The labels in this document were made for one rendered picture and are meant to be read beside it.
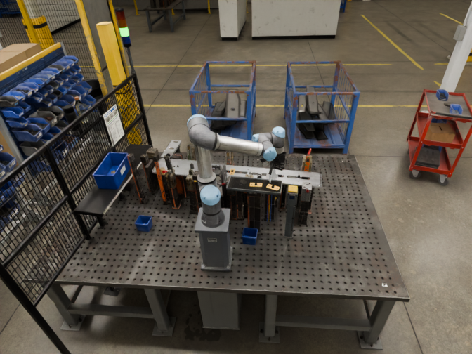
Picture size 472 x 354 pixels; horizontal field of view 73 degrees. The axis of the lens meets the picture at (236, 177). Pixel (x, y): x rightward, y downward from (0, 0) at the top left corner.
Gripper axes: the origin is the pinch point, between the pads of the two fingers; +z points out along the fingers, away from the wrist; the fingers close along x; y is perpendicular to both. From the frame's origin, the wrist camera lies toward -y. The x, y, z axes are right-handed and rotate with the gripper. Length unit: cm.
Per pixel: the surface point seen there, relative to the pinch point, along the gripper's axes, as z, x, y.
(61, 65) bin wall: -6, 92, -313
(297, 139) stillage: 110, 228, -49
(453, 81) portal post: 63, 408, 133
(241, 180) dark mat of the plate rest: 9.8, -2.6, -22.6
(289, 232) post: 50, 2, 14
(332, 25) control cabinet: 91, 825, -145
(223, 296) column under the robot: 79, -50, -16
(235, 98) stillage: 75, 249, -158
